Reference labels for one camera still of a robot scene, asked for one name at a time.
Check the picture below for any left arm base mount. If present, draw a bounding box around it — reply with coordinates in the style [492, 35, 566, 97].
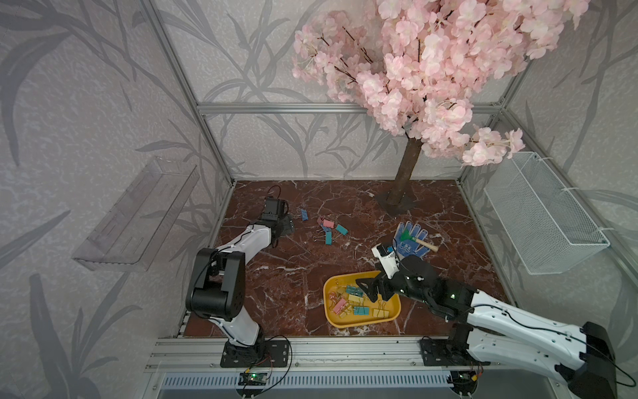
[220, 335, 292, 368]

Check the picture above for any small olive yellow binder clip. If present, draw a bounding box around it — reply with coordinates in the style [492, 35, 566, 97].
[372, 309, 390, 319]

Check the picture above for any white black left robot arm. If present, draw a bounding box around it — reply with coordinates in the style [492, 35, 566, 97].
[185, 197, 290, 347]

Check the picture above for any aluminium front rail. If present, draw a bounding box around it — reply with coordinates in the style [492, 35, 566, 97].
[145, 336, 472, 372]

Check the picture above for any grey metal tree base plate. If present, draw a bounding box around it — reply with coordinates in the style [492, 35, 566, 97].
[374, 192, 415, 217]

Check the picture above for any clear acrylic wall shelf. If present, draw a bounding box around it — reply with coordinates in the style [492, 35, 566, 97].
[72, 156, 200, 273]

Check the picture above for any white wire mesh basket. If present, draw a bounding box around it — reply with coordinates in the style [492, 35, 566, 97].
[484, 151, 610, 275]

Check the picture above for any yellow plastic storage tray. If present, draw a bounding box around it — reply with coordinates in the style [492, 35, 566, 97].
[323, 271, 401, 329]

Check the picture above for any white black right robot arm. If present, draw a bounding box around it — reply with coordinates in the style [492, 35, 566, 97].
[357, 254, 618, 398]

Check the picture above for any blue dotted white work glove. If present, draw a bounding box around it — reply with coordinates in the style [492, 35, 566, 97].
[392, 221, 430, 259]

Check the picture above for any artificial pink cherry blossom tree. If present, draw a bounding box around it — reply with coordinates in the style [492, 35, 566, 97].
[292, 0, 589, 204]

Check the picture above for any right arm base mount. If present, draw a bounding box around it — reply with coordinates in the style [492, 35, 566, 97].
[419, 324, 490, 367]

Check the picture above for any left green circuit board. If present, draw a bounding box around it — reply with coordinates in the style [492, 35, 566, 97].
[238, 372, 270, 387]

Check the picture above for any right circuit board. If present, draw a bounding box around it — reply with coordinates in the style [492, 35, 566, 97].
[447, 371, 479, 398]

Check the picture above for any large teal binder clip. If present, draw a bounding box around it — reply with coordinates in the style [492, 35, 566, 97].
[336, 224, 348, 235]

